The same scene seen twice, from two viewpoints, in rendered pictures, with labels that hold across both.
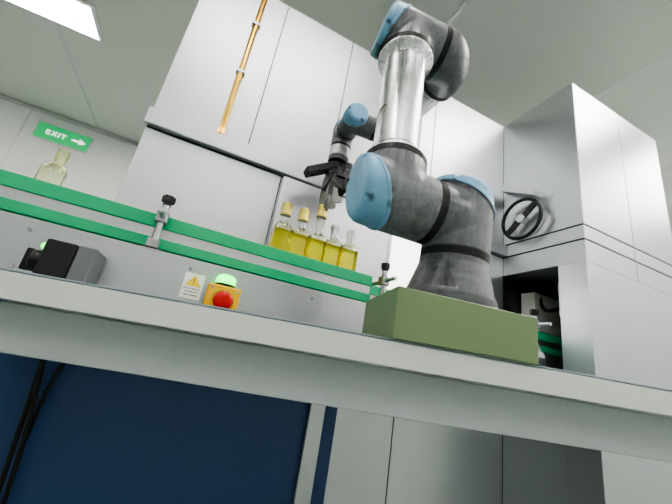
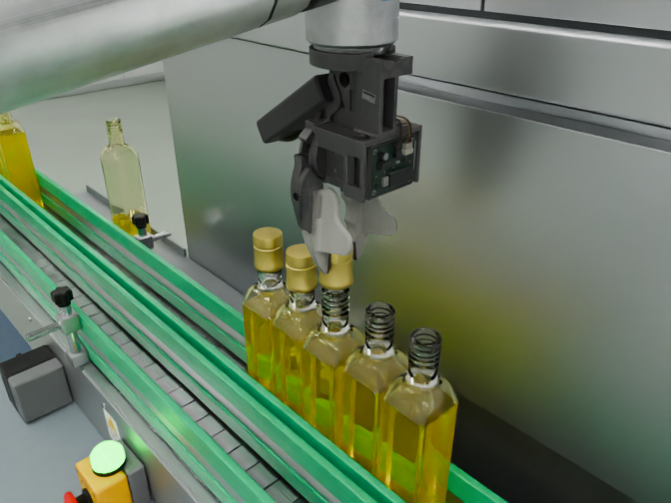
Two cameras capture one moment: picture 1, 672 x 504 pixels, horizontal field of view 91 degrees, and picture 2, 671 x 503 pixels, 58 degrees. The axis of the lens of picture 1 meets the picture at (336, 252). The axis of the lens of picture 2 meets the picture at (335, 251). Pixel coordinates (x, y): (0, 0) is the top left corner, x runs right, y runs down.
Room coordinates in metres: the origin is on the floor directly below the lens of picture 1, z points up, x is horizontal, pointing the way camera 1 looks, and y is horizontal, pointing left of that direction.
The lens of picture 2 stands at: (0.81, -0.42, 1.47)
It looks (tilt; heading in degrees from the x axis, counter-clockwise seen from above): 28 degrees down; 68
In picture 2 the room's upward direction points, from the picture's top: straight up
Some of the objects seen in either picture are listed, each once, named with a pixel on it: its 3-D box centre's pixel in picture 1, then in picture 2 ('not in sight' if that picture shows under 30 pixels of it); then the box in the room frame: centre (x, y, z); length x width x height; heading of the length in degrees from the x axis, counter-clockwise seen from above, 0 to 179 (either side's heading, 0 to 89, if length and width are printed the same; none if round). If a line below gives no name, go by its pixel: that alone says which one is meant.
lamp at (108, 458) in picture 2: (226, 281); (107, 456); (0.74, 0.23, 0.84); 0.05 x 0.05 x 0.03
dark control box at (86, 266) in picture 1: (70, 269); (36, 383); (0.63, 0.49, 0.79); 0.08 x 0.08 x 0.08; 21
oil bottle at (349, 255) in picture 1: (344, 274); (414, 457); (1.06, -0.04, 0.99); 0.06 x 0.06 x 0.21; 21
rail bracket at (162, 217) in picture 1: (160, 219); (54, 334); (0.70, 0.40, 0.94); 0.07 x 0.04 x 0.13; 21
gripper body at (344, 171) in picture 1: (337, 175); (357, 120); (1.02, 0.04, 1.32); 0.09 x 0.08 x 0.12; 111
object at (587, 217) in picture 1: (583, 204); not in sight; (1.48, -1.22, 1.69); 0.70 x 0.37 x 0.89; 111
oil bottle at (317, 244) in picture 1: (312, 264); (335, 401); (1.01, 0.07, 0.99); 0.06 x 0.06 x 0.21; 21
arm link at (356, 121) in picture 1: (357, 122); not in sight; (0.92, 0.00, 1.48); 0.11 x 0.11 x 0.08; 16
